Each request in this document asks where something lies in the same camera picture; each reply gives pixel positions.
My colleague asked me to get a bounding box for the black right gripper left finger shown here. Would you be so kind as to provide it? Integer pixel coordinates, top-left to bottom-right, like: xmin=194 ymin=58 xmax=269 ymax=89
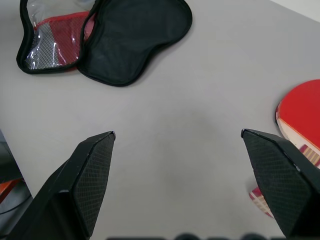
xmin=0 ymin=130 xmax=117 ymax=240

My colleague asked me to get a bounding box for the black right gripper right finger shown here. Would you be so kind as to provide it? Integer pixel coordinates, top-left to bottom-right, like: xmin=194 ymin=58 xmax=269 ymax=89
xmin=241 ymin=128 xmax=320 ymax=240

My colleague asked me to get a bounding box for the red table tennis paddle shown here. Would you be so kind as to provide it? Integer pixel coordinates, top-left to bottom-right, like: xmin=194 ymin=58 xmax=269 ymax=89
xmin=248 ymin=79 xmax=320 ymax=219

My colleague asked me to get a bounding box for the orange object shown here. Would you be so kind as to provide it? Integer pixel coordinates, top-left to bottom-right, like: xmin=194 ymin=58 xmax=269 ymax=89
xmin=0 ymin=178 xmax=25 ymax=204

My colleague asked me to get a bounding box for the red object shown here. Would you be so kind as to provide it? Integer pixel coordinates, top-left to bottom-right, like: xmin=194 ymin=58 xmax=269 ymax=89
xmin=16 ymin=0 xmax=194 ymax=88

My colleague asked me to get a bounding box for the thin black cable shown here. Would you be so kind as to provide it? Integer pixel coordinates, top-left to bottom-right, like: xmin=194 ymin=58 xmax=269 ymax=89
xmin=0 ymin=194 xmax=34 ymax=216

